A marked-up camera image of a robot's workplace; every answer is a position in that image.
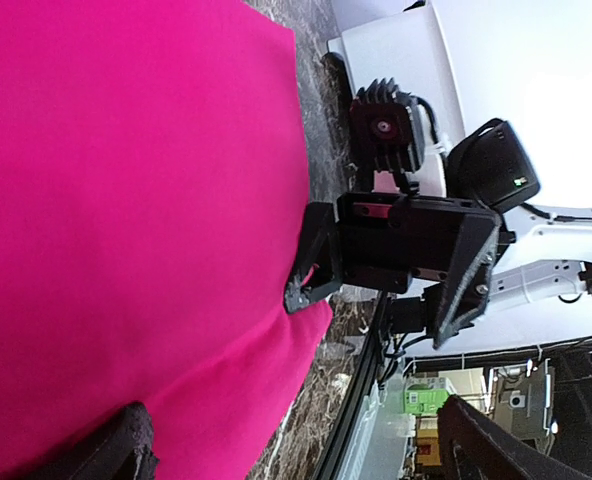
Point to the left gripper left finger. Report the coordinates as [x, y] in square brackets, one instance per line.
[121, 448]

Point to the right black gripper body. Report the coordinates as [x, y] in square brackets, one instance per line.
[388, 240]

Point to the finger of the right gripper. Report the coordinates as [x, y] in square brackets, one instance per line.
[316, 272]
[465, 292]

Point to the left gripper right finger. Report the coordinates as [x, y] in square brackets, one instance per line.
[472, 446]

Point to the red garment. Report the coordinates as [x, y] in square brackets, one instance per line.
[153, 181]

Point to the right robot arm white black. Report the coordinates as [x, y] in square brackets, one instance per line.
[540, 254]

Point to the white plastic laundry bin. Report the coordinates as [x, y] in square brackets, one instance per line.
[411, 48]

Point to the black front rail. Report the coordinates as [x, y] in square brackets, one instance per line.
[348, 441]

